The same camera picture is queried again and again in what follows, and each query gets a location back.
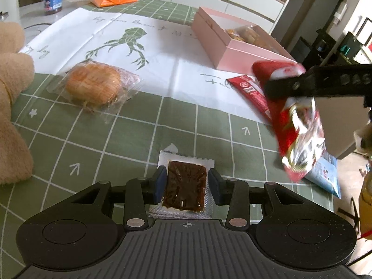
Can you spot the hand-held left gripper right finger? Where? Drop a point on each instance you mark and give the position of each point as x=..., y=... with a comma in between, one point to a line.
x=215, y=186

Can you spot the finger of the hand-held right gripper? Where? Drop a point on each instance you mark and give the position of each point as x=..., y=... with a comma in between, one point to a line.
x=284, y=87

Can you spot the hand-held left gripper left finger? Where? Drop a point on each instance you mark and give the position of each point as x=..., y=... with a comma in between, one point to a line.
x=161, y=183

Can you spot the dark brown snack clear packet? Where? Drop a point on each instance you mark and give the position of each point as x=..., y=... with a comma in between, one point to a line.
x=186, y=186

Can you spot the red stick snack packet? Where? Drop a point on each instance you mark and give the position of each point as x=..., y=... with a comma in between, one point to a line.
x=250, y=91

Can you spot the red silver snack packet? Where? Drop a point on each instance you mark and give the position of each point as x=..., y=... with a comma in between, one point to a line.
x=290, y=139

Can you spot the clear packet of golden pastries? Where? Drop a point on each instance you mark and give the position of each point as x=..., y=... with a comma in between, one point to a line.
x=247, y=36

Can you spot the pink cardboard box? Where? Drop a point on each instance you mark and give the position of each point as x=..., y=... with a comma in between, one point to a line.
x=221, y=49

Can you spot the blue snack packet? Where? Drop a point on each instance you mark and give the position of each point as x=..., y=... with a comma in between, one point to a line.
x=325, y=174

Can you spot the clear packet with brown bun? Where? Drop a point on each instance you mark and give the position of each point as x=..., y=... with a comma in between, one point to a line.
x=93, y=84

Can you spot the black water dispenser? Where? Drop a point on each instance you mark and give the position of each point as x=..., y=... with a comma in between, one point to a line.
x=319, y=46

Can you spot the framed pictures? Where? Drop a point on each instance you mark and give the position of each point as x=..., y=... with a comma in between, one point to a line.
x=366, y=29

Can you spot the yellow object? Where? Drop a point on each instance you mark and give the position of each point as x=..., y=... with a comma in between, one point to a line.
x=366, y=197

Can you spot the black stand legs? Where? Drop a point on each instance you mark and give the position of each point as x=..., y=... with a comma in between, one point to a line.
x=353, y=212

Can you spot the beige plush toy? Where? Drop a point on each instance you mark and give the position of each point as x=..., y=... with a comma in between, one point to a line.
x=11, y=93

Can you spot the blue label glass jar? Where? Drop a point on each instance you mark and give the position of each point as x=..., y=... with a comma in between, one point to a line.
x=52, y=3

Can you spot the white wall intercom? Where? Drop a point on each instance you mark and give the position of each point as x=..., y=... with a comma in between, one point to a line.
x=340, y=13

